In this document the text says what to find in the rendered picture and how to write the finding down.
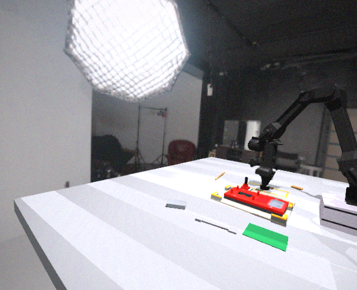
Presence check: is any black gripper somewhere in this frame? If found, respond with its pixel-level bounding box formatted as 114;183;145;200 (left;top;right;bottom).
255;153;278;189

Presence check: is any green flat rectangle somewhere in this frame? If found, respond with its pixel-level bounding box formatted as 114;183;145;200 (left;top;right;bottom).
242;223;288;252

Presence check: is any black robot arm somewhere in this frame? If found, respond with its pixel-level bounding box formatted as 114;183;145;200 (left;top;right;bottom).
248;83;357;206

